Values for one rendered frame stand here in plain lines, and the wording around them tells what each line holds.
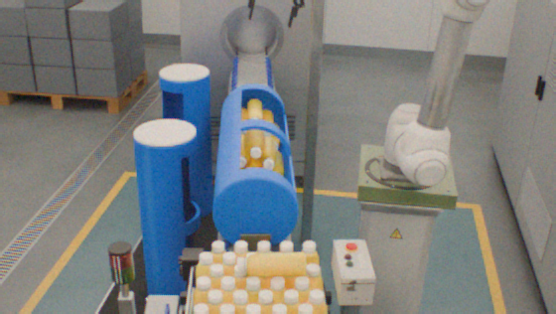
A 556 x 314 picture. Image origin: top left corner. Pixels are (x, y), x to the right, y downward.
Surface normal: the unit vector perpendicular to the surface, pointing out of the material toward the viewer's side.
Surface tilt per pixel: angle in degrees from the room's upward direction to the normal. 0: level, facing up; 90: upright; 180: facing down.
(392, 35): 90
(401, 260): 90
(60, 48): 90
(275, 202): 90
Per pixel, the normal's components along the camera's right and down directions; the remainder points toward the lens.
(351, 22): -0.17, 0.47
